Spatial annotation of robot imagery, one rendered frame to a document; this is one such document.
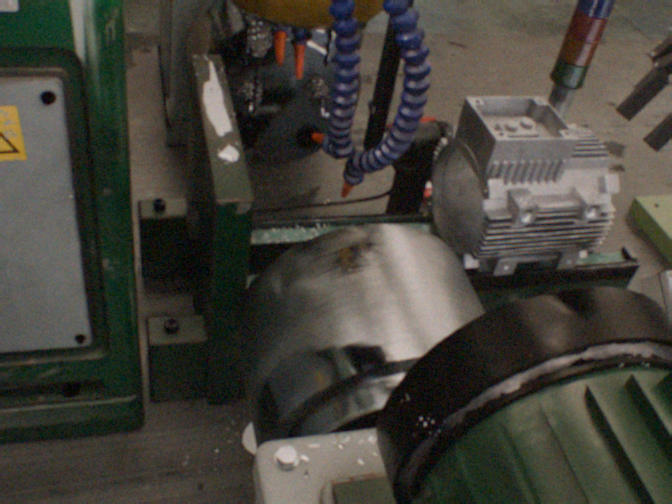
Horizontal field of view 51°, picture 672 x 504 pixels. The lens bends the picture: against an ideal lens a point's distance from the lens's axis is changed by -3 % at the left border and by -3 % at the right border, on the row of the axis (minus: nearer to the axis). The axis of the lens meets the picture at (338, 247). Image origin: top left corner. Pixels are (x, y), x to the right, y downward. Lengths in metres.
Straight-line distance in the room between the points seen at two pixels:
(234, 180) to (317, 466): 0.34
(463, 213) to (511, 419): 0.76
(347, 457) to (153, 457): 0.45
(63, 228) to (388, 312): 0.30
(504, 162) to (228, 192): 0.37
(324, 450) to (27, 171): 0.34
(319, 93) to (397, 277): 0.48
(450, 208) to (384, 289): 0.47
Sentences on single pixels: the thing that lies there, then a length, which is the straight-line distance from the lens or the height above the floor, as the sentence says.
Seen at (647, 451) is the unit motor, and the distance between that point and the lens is 0.34.
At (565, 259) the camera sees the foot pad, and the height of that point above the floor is 0.97.
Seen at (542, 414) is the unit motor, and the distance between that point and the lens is 0.35.
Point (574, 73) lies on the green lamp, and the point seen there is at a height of 1.06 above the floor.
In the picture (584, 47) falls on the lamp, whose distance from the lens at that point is 1.33.
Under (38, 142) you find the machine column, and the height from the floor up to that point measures 1.24.
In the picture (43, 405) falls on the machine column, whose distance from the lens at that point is 0.90.
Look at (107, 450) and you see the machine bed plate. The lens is 0.95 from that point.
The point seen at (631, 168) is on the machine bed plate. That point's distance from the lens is 1.67.
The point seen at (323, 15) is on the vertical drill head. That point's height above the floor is 1.31.
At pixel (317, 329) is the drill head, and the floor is 1.14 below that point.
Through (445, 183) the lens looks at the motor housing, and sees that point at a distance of 1.08.
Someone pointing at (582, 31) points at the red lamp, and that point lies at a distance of 1.32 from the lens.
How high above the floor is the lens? 1.60
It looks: 42 degrees down
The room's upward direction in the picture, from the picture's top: 11 degrees clockwise
